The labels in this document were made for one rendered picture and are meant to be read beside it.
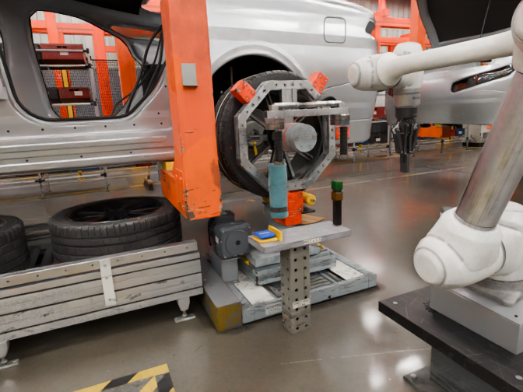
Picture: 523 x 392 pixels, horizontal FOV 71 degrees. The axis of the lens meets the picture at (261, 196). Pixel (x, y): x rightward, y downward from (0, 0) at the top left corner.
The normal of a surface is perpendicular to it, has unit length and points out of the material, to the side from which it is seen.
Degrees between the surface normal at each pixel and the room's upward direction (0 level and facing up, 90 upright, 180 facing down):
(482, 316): 90
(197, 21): 90
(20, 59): 77
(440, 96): 88
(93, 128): 90
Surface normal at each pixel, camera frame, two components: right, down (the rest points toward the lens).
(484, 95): -0.52, 0.20
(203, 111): 0.41, 0.18
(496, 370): -0.05, -0.98
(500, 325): -0.91, 0.13
